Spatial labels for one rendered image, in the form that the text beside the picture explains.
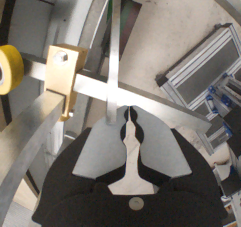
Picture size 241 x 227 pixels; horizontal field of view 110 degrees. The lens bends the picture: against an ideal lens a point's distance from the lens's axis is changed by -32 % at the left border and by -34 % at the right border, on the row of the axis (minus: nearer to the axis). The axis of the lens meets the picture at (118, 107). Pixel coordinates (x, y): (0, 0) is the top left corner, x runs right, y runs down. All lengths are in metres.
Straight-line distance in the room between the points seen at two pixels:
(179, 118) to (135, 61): 0.86
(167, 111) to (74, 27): 0.38
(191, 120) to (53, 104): 0.24
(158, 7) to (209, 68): 0.61
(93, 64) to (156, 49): 0.78
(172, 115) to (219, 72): 0.94
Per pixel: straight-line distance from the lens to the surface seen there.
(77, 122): 0.45
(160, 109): 0.22
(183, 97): 1.03
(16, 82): 0.23
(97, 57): 0.34
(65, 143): 0.47
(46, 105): 0.18
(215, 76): 1.12
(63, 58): 0.18
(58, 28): 0.47
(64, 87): 0.20
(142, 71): 1.08
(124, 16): 0.34
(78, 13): 0.45
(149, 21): 1.07
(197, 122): 0.27
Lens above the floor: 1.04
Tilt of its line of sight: 60 degrees down
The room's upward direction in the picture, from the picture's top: 175 degrees counter-clockwise
